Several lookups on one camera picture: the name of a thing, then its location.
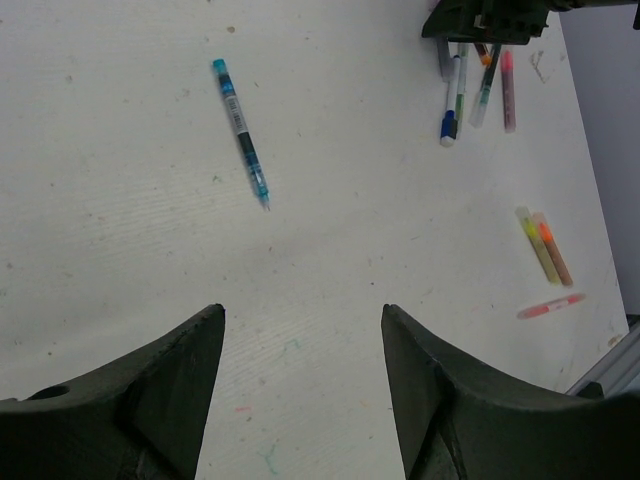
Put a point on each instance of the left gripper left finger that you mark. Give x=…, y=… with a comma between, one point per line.
x=140, y=416

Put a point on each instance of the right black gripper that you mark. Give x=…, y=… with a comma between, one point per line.
x=506, y=22

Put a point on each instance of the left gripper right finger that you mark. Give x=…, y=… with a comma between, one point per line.
x=457, y=417

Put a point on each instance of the white blue marker pen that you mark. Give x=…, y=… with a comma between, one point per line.
x=449, y=124

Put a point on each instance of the red capped pen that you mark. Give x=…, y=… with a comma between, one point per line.
x=484, y=55

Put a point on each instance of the green pen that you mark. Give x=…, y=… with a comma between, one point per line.
x=481, y=101

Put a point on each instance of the yellow highlighter pen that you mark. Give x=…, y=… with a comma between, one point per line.
x=535, y=239

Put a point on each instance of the orange highlighter pen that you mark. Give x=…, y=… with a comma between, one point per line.
x=552, y=248

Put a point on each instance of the blue gel pen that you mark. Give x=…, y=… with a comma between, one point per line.
x=241, y=131

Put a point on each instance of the aluminium right side rail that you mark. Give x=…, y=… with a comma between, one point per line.
x=616, y=373

